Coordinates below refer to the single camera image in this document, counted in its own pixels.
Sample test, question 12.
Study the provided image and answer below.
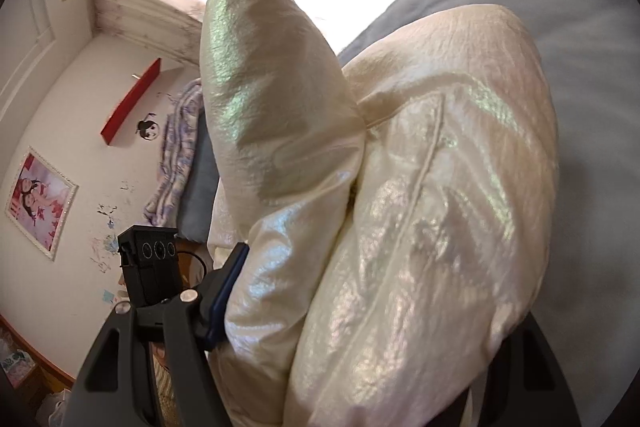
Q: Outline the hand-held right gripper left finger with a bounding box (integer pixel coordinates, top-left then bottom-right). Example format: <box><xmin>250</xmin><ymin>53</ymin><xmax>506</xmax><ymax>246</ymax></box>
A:
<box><xmin>65</xmin><ymin>242</ymin><xmax>251</xmax><ymax>427</ymax></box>

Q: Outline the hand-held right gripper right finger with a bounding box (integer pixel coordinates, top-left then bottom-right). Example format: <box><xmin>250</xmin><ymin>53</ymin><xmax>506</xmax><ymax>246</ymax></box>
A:
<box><xmin>479</xmin><ymin>314</ymin><xmax>584</xmax><ymax>427</ymax></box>

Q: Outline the white puffer jacket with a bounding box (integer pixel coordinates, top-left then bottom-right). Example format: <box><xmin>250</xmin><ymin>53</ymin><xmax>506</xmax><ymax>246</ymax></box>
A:
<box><xmin>199</xmin><ymin>0</ymin><xmax>561</xmax><ymax>427</ymax></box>

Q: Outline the blue fleece pillow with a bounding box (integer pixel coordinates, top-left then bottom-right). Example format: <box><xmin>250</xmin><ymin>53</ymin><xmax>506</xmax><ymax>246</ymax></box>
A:
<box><xmin>177</xmin><ymin>111</ymin><xmax>222</xmax><ymax>241</ymax></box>

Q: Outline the white purple floral quilt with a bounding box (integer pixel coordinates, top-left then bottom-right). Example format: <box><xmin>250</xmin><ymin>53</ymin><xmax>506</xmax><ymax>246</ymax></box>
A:
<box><xmin>144</xmin><ymin>78</ymin><xmax>207</xmax><ymax>229</ymax></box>

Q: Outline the wooden bedside furniture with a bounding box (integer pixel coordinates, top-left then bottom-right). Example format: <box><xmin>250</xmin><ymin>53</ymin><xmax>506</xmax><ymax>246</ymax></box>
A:
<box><xmin>0</xmin><ymin>313</ymin><xmax>77</xmax><ymax>408</ymax></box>

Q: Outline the white plastic bag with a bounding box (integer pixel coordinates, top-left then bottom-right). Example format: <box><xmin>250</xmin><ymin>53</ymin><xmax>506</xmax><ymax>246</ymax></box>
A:
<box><xmin>37</xmin><ymin>388</ymin><xmax>69</xmax><ymax>427</ymax></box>

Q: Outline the blue fleece bed cover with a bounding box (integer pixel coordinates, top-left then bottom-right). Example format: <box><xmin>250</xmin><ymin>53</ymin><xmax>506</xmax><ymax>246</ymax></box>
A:
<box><xmin>336</xmin><ymin>0</ymin><xmax>640</xmax><ymax>310</ymax></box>

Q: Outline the white framed wall picture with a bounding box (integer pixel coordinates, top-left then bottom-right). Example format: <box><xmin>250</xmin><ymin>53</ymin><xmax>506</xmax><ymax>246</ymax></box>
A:
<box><xmin>5</xmin><ymin>146</ymin><xmax>80</xmax><ymax>264</ymax></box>

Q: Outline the cartoon face wall sticker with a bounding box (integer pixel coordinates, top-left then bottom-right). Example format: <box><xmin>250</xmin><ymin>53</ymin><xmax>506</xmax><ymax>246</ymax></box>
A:
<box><xmin>136</xmin><ymin>116</ymin><xmax>160</xmax><ymax>142</ymax></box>

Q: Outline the red wall shelf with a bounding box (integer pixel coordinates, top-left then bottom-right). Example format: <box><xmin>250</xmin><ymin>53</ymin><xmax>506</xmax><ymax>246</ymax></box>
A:
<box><xmin>100</xmin><ymin>58</ymin><xmax>164</xmax><ymax>148</ymax></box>

